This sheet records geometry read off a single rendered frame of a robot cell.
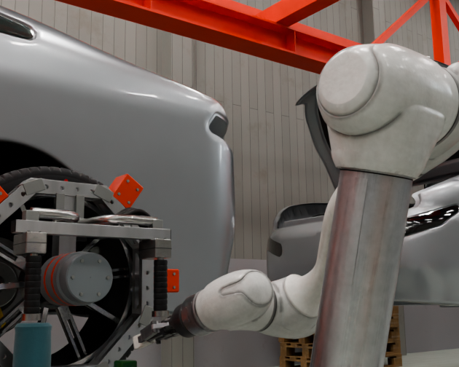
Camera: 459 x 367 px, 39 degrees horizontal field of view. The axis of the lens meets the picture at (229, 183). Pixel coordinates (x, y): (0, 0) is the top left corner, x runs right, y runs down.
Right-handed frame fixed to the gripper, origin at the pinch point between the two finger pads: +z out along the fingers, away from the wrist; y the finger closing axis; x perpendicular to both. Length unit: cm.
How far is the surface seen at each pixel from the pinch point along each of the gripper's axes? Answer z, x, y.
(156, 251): 1.6, -22.8, -8.9
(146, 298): 25.1, -17.2, -20.5
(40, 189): 20, -46, 13
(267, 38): 177, -299, -301
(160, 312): 5.3, -7.6, -10.0
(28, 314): 7.9, -8.9, 24.1
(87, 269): 11.2, -20.9, 6.2
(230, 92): 359, -379, -433
